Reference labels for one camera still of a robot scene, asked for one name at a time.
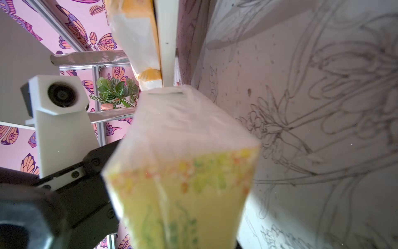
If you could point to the black vase with plant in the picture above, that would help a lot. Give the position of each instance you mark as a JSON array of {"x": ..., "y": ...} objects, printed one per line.
[{"x": 116, "y": 92}]

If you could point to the white two-tier shelf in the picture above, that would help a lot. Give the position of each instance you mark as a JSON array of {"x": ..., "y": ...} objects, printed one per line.
[{"x": 23, "y": 57}]

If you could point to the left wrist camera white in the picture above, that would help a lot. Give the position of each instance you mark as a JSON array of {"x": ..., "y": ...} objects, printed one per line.
[{"x": 64, "y": 133}]

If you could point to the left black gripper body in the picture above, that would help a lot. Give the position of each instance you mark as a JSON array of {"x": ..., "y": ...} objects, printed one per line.
[{"x": 70, "y": 209}]

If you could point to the yellow tissue pack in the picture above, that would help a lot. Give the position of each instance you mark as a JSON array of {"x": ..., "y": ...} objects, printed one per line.
[{"x": 181, "y": 176}]

